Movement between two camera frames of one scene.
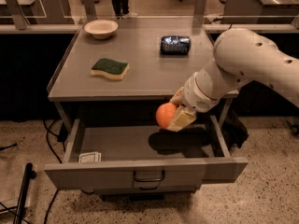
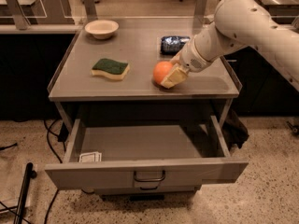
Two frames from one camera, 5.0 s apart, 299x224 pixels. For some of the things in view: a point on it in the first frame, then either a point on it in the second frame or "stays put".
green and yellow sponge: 116,69 stays put
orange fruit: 164,114 to 160,70
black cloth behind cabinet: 234,131 stays put
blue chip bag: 175,45 stays put
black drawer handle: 149,180 stays put
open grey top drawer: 105,157 stays put
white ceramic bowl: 101,29 stays put
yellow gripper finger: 181,117 to 174,77
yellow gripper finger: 178,98 to 176,59
